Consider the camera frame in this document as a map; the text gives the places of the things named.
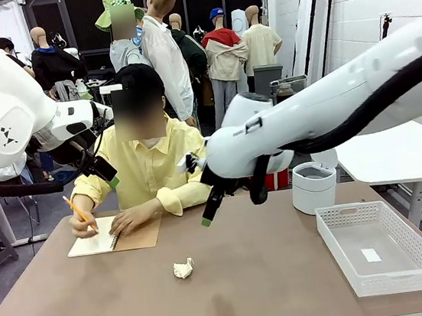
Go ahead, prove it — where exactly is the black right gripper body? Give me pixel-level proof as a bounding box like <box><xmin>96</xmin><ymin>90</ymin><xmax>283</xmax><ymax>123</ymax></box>
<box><xmin>198</xmin><ymin>161</ymin><xmax>240</xmax><ymax>202</ymax></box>

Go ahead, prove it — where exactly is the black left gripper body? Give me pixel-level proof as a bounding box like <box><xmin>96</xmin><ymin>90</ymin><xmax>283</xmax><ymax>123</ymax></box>
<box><xmin>49</xmin><ymin>130</ymin><xmax>102</xmax><ymax>174</ymax></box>

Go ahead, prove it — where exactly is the yellow pencil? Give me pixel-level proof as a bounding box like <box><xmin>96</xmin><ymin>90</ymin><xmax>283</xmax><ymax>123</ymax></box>
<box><xmin>61</xmin><ymin>191</ymin><xmax>100</xmax><ymax>236</ymax></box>

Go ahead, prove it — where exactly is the white paper ball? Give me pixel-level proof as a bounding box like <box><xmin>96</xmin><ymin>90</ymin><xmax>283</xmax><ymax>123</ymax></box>
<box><xmin>171</xmin><ymin>256</ymin><xmax>197</xmax><ymax>280</ymax></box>

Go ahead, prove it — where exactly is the spiral notebook brown cover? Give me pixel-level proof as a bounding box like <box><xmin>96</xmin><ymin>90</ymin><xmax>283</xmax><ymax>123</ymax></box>
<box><xmin>63</xmin><ymin>209</ymin><xmax>166</xmax><ymax>259</ymax></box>

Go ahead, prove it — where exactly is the person's right forearm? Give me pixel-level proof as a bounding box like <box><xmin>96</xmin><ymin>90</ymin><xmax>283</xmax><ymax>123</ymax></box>
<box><xmin>67</xmin><ymin>171</ymin><xmax>106</xmax><ymax>219</ymax></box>

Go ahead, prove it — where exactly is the person's left forearm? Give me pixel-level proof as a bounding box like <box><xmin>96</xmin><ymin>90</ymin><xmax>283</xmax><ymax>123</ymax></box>
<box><xmin>154</xmin><ymin>179</ymin><xmax>215</xmax><ymax>219</ymax></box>

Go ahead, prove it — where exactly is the person's left hand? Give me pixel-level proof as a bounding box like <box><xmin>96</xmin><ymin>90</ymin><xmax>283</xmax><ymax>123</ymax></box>
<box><xmin>105</xmin><ymin>197</ymin><xmax>166</xmax><ymax>239</ymax></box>

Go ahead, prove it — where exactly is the person's right hand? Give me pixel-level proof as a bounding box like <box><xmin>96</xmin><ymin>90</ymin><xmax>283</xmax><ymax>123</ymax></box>
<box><xmin>67</xmin><ymin>208</ymin><xmax>100</xmax><ymax>240</ymax></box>

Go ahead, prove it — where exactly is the person in yellow shirt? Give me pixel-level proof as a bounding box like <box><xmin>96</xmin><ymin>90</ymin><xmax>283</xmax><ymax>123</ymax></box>
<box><xmin>54</xmin><ymin>56</ymin><xmax>215</xmax><ymax>230</ymax></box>

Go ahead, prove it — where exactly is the mannequin in black hoodie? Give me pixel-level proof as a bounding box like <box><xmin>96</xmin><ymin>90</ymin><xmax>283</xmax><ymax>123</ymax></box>
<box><xmin>27</xmin><ymin>21</ymin><xmax>91</xmax><ymax>106</ymax></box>

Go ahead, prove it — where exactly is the white round trash bin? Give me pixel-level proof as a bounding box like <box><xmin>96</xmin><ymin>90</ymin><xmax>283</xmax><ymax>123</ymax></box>
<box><xmin>286</xmin><ymin>148</ymin><xmax>345</xmax><ymax>218</ymax></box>

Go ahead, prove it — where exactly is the white table with metal legs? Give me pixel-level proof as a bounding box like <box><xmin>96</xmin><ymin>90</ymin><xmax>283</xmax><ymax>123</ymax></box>
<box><xmin>0</xmin><ymin>159</ymin><xmax>49</xmax><ymax>249</ymax></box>

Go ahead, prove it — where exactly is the black cap white label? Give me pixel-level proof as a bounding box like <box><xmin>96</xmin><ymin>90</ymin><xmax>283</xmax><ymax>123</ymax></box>
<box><xmin>112</xmin><ymin>60</ymin><xmax>167</xmax><ymax>112</ymax></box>

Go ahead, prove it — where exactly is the figure with green checked hat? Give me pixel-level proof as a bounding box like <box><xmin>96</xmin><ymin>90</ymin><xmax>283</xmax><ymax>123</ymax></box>
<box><xmin>92</xmin><ymin>0</ymin><xmax>153</xmax><ymax>74</ymax></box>

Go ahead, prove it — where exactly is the grey bin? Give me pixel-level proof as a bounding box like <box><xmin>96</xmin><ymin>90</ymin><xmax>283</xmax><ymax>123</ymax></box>
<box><xmin>252</xmin><ymin>63</ymin><xmax>287</xmax><ymax>94</ymax></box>

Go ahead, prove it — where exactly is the mannequin in red beige jacket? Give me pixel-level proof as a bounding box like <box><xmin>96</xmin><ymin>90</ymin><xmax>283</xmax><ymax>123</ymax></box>
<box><xmin>196</xmin><ymin>4</ymin><xmax>258</xmax><ymax>128</ymax></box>

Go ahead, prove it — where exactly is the tall mannequin in white shirt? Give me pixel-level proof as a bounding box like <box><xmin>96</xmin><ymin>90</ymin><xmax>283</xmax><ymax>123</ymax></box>
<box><xmin>135</xmin><ymin>0</ymin><xmax>199</xmax><ymax>134</ymax></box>

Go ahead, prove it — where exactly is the mannequin in dark green hoodie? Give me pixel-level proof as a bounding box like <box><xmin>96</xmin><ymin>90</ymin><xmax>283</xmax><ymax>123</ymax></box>
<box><xmin>167</xmin><ymin>9</ymin><xmax>214</xmax><ymax>111</ymax></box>

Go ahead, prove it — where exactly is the mannequin in cream shirt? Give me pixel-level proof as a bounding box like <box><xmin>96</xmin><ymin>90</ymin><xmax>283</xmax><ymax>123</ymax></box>
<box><xmin>236</xmin><ymin>2</ymin><xmax>289</xmax><ymax>95</ymax></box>

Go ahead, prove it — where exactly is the white torso form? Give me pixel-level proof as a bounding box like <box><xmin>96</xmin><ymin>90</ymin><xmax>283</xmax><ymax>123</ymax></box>
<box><xmin>230</xmin><ymin>6</ymin><xmax>250</xmax><ymax>39</ymax></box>

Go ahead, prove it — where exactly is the white basket label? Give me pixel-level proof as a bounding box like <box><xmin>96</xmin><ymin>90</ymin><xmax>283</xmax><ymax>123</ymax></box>
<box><xmin>360</xmin><ymin>246</ymin><xmax>382</xmax><ymax>265</ymax></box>

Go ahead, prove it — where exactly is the white side table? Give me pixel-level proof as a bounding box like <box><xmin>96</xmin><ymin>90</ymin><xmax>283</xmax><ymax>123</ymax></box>
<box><xmin>332</xmin><ymin>112</ymin><xmax>422</xmax><ymax>239</ymax></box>

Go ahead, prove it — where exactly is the white perforated plastic basket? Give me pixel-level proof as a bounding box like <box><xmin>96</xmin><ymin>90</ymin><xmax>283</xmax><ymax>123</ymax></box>
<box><xmin>314</xmin><ymin>194</ymin><xmax>422</xmax><ymax>302</ymax></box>

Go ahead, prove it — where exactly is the black tripod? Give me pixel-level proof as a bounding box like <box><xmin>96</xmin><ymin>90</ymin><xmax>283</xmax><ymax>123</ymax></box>
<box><xmin>378</xmin><ymin>11</ymin><xmax>396</xmax><ymax>40</ymax></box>

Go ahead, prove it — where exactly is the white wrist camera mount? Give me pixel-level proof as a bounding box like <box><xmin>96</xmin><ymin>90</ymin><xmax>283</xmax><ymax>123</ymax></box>
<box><xmin>175</xmin><ymin>149</ymin><xmax>208</xmax><ymax>177</ymax></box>

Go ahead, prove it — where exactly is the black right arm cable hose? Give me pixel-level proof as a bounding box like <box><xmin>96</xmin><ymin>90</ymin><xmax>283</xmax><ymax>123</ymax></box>
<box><xmin>234</xmin><ymin>47</ymin><xmax>422</xmax><ymax>206</ymax></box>

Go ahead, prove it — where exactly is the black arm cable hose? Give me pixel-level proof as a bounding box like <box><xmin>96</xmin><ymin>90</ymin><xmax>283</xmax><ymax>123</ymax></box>
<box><xmin>234</xmin><ymin>47</ymin><xmax>422</xmax><ymax>206</ymax></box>
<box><xmin>0</xmin><ymin>166</ymin><xmax>65</xmax><ymax>200</ymax></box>

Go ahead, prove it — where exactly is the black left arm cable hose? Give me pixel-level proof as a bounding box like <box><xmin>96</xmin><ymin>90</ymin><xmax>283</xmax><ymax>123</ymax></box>
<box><xmin>0</xmin><ymin>166</ymin><xmax>65</xmax><ymax>200</ymax></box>

